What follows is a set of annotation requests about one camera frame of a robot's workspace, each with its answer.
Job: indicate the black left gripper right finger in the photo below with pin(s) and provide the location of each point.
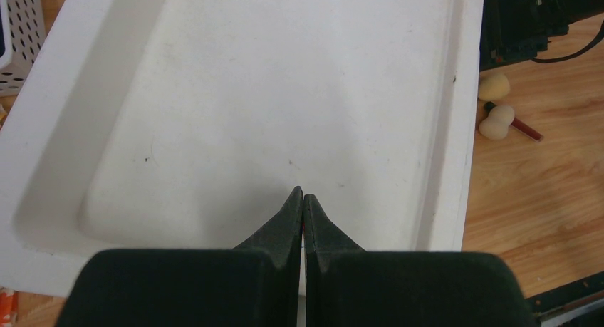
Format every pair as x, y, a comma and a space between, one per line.
349, 286

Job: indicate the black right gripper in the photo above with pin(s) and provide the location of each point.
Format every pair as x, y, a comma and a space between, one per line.
514, 31

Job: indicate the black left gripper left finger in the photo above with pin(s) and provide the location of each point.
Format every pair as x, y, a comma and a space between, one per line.
253, 284

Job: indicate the white drawer organizer box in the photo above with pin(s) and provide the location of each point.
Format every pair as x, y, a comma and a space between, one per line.
187, 123

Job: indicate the beige teardrop makeup sponge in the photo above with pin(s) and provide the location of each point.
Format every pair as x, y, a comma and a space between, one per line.
493, 87

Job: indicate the beige gourd makeup sponge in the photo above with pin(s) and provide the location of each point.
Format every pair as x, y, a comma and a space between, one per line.
496, 125

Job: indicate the red lip gloss tube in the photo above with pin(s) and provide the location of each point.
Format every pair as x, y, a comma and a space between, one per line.
519, 125

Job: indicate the floral orange cloth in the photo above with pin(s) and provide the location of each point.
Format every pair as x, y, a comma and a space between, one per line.
9, 301

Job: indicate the white perforated basket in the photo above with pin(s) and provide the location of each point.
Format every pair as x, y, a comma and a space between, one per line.
23, 33

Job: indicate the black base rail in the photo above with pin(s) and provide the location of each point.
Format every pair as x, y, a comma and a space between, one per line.
579, 303

